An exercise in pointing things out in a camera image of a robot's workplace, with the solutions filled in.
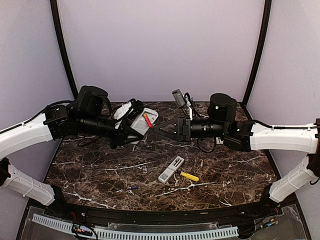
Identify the white slotted cable duct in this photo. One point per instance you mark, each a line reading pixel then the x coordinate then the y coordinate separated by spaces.
pixel 140 232

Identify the white remote control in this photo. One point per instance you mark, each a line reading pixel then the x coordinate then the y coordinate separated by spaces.
pixel 171 169

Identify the right black frame post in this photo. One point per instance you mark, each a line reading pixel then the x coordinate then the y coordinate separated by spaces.
pixel 258 53

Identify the black frame post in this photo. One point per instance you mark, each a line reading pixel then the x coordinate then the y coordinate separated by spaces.
pixel 258 53
pixel 62 47

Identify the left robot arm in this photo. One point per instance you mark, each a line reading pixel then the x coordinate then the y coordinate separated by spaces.
pixel 90 113

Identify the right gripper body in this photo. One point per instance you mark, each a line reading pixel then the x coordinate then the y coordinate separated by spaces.
pixel 186 136

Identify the yellow handled screwdriver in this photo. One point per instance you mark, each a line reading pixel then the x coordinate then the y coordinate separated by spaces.
pixel 188 176

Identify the grey remote control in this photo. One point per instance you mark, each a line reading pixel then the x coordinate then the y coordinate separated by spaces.
pixel 140 124

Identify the left black frame post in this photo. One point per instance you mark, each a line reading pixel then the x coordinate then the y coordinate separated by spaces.
pixel 62 47

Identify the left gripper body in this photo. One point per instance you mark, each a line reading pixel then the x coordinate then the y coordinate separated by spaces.
pixel 115 141

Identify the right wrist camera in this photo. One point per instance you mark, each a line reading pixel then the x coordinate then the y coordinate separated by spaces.
pixel 179 98

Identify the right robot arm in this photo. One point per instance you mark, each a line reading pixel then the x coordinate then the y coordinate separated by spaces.
pixel 252 135

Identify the black front rail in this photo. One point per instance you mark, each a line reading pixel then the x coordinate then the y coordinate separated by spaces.
pixel 245 214

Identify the red orange AAA battery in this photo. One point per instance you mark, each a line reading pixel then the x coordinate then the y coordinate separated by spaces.
pixel 146 118

